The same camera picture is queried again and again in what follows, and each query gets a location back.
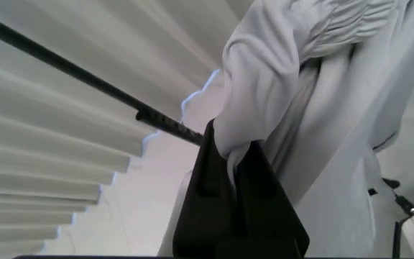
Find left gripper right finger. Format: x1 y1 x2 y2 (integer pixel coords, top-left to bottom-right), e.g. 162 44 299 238
236 140 311 258

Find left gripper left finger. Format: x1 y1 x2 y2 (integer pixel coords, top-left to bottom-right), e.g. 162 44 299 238
172 119 237 258

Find pale grey shorts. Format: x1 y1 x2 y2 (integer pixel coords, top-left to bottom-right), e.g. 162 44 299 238
156 0 414 258

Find white curtain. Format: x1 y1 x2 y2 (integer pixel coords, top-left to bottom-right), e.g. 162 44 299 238
0 0 257 258

